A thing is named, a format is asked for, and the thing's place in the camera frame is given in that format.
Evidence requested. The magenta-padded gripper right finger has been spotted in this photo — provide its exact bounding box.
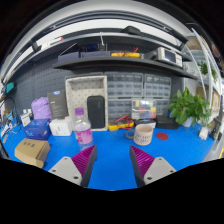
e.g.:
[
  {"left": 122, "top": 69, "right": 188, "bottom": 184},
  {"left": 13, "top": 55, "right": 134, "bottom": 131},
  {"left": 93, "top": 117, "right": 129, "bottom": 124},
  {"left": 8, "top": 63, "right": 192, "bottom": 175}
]
[{"left": 129, "top": 144, "right": 177, "bottom": 188}]

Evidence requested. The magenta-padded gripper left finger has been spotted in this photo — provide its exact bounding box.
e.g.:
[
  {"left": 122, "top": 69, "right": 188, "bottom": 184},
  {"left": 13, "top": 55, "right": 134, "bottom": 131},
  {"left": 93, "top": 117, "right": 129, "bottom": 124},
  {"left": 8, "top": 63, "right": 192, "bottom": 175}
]
[{"left": 48, "top": 144, "right": 98, "bottom": 188}]

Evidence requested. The clear bottle with purple cap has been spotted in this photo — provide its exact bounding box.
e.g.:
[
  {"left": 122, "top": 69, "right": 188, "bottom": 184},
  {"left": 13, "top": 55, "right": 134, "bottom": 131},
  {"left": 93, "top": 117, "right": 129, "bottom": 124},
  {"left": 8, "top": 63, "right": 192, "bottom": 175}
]
[{"left": 73, "top": 107, "right": 94, "bottom": 148}]

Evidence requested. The flat round red coaster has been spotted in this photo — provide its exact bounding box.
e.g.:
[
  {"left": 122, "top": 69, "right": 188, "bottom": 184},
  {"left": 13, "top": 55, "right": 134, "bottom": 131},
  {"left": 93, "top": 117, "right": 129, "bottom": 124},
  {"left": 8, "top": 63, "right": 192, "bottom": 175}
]
[{"left": 155, "top": 132, "right": 170, "bottom": 141}]

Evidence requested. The beige patterned mug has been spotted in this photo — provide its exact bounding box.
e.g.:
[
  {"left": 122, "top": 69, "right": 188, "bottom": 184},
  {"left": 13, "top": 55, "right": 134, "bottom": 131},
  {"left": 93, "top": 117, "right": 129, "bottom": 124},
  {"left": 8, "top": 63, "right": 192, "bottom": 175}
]
[{"left": 125, "top": 124, "right": 155, "bottom": 147}]

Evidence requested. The white product box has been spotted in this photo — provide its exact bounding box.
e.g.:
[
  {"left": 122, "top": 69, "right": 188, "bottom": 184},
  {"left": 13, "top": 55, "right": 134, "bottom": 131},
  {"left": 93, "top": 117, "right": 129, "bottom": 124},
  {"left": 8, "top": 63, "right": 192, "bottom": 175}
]
[{"left": 49, "top": 117, "right": 74, "bottom": 137}]

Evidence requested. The brown cardboard box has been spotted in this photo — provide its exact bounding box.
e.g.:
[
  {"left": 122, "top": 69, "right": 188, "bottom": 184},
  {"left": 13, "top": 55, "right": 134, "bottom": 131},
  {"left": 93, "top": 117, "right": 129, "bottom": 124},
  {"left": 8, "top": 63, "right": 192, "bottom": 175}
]
[{"left": 14, "top": 138, "right": 52, "bottom": 169}]

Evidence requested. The black box with white label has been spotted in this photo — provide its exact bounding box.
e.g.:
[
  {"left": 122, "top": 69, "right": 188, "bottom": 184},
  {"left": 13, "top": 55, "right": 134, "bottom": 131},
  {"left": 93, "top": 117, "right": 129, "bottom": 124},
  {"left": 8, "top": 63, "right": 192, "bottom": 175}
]
[{"left": 134, "top": 118, "right": 157, "bottom": 130}]

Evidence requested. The black flat box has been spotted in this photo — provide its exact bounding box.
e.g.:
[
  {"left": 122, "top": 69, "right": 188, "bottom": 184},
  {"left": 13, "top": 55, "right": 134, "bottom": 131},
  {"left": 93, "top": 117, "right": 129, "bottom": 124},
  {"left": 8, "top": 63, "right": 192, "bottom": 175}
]
[{"left": 155, "top": 115, "right": 181, "bottom": 130}]

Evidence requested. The blue printed box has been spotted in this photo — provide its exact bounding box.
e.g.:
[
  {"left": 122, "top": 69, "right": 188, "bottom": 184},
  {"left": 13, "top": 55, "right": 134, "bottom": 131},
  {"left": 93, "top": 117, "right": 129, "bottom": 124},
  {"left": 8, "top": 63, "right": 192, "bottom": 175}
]
[{"left": 23, "top": 118, "right": 52, "bottom": 141}]

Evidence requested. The yellow multimeter with leads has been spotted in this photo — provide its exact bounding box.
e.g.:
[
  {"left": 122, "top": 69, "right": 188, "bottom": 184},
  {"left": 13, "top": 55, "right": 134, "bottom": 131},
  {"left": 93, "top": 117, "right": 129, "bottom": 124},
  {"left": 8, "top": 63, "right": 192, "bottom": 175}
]
[{"left": 107, "top": 114, "right": 135, "bottom": 132}]

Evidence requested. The clear compartment parts box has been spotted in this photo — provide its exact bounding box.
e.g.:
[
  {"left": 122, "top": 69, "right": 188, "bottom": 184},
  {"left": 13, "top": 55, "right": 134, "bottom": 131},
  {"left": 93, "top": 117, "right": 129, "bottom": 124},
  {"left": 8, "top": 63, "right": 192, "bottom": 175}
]
[{"left": 130, "top": 98, "right": 158, "bottom": 121}]

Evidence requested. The black rectangular case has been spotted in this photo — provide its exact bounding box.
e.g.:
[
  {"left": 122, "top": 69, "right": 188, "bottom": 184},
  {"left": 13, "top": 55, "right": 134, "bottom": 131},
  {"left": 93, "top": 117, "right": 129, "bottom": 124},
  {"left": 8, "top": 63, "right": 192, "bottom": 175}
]
[{"left": 86, "top": 95, "right": 106, "bottom": 130}]

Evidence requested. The dark grey flat box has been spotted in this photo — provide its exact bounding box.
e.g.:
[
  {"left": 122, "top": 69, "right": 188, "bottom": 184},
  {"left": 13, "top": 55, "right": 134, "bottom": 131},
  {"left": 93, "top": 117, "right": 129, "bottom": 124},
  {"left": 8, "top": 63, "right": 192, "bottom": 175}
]
[{"left": 47, "top": 90, "right": 70, "bottom": 120}]

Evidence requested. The purple plastic bag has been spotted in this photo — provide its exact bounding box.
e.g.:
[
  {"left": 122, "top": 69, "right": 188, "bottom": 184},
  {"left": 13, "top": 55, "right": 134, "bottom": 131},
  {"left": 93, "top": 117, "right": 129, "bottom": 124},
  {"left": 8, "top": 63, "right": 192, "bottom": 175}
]
[{"left": 30, "top": 96, "right": 53, "bottom": 121}]

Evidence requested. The small white box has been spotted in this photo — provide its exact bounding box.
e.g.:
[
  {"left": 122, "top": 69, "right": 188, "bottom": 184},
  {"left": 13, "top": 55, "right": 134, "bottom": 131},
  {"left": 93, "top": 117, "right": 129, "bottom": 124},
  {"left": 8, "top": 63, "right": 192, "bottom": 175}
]
[{"left": 19, "top": 111, "right": 32, "bottom": 128}]

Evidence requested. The wide grey drawer cabinet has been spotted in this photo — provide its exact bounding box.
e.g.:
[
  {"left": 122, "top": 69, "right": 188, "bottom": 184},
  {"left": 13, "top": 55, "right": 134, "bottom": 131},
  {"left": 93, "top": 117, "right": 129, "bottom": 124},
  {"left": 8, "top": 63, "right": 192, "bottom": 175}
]
[{"left": 106, "top": 98, "right": 171, "bottom": 122}]

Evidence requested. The green potted plant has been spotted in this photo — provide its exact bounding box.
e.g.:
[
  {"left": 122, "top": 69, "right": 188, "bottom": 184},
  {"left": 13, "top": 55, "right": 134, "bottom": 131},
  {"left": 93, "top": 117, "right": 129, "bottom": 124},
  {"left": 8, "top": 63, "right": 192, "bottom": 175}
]
[{"left": 166, "top": 87, "right": 213, "bottom": 128}]

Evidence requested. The white perforated tray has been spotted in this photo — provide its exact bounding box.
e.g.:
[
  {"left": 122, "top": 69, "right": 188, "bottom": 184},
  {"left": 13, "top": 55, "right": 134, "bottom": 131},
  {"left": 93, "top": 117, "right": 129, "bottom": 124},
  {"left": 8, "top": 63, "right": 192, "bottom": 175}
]
[{"left": 65, "top": 75, "right": 109, "bottom": 132}]

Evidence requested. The grey small-parts drawer cabinet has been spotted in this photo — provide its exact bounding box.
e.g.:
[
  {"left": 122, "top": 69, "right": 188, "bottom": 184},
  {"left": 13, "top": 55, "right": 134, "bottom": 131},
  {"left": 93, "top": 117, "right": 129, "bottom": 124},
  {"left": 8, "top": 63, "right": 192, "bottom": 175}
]
[
  {"left": 104, "top": 72, "right": 145, "bottom": 99},
  {"left": 143, "top": 73, "right": 172, "bottom": 99}
]

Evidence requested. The teal plastic bin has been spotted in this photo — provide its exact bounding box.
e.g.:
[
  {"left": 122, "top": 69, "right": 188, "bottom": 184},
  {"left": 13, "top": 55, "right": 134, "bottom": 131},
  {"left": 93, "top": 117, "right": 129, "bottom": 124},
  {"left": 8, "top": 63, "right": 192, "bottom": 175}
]
[{"left": 4, "top": 81, "right": 16, "bottom": 94}]

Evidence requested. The dark grey shelf board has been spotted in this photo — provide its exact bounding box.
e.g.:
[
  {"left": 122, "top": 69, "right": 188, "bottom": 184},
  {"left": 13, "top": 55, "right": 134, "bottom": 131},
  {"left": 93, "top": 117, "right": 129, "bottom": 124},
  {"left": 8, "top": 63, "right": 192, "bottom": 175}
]
[
  {"left": 52, "top": 54, "right": 198, "bottom": 81},
  {"left": 31, "top": 30, "right": 188, "bottom": 52}
]

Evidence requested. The grey oscilloscope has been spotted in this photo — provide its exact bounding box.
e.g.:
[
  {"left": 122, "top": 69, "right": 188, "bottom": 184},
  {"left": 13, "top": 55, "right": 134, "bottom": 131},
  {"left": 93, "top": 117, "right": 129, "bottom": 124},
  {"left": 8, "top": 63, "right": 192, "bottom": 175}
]
[{"left": 143, "top": 46, "right": 184, "bottom": 68}]

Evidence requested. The yellow tool with red leads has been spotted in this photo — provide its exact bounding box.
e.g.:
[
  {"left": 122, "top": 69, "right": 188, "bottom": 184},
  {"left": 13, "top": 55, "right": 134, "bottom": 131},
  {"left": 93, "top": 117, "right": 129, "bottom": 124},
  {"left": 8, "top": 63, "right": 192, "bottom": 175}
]
[{"left": 110, "top": 47, "right": 141, "bottom": 59}]

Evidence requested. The white wire shelf unit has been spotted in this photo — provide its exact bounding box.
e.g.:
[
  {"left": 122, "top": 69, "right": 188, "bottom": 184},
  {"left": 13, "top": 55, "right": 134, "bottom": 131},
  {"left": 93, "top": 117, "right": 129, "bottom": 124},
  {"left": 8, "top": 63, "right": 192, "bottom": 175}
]
[{"left": 183, "top": 28, "right": 224, "bottom": 134}]

